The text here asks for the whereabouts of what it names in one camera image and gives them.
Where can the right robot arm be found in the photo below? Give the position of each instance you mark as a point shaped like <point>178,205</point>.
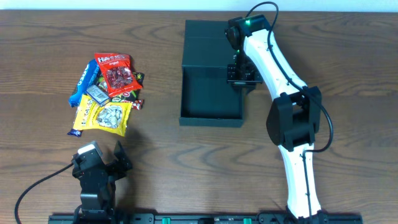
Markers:
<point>293,119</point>

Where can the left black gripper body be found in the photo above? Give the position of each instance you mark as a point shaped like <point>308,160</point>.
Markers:
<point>114,172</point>

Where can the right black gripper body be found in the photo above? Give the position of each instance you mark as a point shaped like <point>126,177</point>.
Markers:
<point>244,81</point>

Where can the yellow Hacks candy bag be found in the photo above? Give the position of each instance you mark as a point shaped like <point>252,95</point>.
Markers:
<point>112,117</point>

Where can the blue Oreo cookie pack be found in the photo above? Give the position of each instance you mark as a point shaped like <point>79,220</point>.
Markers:
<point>86,80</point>

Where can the small blue silver box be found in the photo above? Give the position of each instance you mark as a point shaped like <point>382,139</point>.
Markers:
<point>97,95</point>

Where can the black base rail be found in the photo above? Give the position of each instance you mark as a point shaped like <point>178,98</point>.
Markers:
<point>262,218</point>

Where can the red Hacks candy bag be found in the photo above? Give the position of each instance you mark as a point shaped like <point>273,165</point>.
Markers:
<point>117,73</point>

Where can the black Haribo candy bag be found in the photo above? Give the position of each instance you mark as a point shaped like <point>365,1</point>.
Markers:
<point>129,96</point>

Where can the red green KitKat bar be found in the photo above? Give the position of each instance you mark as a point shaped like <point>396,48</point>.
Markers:
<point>137,104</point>

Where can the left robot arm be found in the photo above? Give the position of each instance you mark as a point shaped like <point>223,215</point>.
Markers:
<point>98,202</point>

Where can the black gift box with lid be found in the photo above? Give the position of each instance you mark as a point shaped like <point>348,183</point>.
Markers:
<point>207,98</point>

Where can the purple Dairy Milk bar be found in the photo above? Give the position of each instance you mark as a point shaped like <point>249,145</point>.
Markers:
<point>75,132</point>

